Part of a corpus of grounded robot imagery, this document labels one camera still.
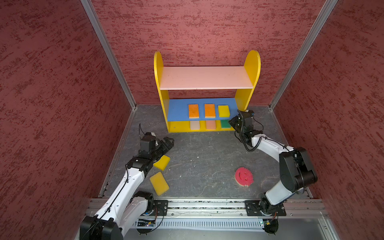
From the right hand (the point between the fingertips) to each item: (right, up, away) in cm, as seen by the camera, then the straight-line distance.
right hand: (229, 120), depth 93 cm
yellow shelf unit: (-30, +3, +4) cm, 30 cm away
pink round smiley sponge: (+6, -32, -11) cm, 35 cm away
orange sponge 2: (-12, +6, +5) cm, 14 cm away
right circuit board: (+16, -52, -21) cm, 58 cm away
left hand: (-36, -15, -11) cm, 40 cm away
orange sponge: (-23, +6, +3) cm, 24 cm away
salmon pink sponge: (-10, -3, +13) cm, 17 cm away
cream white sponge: (-22, -4, +13) cm, 26 cm away
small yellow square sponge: (-3, +6, +2) cm, 7 cm away
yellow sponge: (-42, -27, -4) cm, 50 cm away
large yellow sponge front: (-42, -36, -11) cm, 56 cm away
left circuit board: (-47, -51, -20) cm, 73 cm away
